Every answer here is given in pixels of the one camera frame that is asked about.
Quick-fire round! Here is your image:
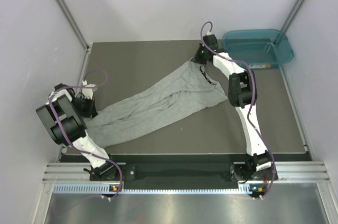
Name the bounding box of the teal plastic bin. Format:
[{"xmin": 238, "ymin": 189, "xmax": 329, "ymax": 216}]
[{"xmin": 222, "ymin": 29, "xmax": 294, "ymax": 69}]

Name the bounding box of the aluminium front rail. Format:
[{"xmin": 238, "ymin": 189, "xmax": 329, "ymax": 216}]
[{"xmin": 42, "ymin": 161, "xmax": 330, "ymax": 183}]

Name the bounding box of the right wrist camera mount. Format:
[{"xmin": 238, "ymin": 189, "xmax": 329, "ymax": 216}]
[{"xmin": 203, "ymin": 32, "xmax": 219, "ymax": 51}]

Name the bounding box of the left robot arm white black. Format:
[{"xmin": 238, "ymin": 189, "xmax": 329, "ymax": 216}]
[{"xmin": 36, "ymin": 81, "xmax": 121, "ymax": 181}]

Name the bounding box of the aluminium frame post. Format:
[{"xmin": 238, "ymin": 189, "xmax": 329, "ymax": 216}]
[
  {"xmin": 279, "ymin": 0, "xmax": 324, "ymax": 33},
  {"xmin": 55, "ymin": 0, "xmax": 90, "ymax": 51}
]

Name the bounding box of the left aluminium frame post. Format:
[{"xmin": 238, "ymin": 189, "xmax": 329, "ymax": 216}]
[{"xmin": 55, "ymin": 0, "xmax": 90, "ymax": 51}]

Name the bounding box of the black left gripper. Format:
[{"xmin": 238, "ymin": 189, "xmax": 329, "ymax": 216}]
[{"xmin": 71, "ymin": 96, "xmax": 99, "ymax": 118}]

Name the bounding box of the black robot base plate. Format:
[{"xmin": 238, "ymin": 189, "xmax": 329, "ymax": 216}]
[{"xmin": 89, "ymin": 154, "xmax": 279, "ymax": 190}]

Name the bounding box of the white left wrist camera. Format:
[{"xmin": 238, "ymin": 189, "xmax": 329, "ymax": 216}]
[{"xmin": 79, "ymin": 80, "xmax": 97, "ymax": 100}]

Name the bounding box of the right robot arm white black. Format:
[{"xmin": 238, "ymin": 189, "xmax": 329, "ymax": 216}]
[{"xmin": 192, "ymin": 43, "xmax": 276, "ymax": 181}]

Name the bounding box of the slotted grey cable duct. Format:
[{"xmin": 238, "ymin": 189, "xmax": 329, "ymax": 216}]
[{"xmin": 52, "ymin": 183, "xmax": 267, "ymax": 194}]

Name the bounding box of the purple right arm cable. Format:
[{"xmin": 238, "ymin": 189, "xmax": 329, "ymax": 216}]
[{"xmin": 201, "ymin": 22, "xmax": 277, "ymax": 200}]

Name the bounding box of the grey adidas t-shirt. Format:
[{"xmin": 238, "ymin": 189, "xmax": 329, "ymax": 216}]
[{"xmin": 85, "ymin": 61, "xmax": 228, "ymax": 147}]

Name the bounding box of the right aluminium frame post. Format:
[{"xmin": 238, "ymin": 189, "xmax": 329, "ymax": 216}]
[{"xmin": 279, "ymin": 0, "xmax": 324, "ymax": 33}]

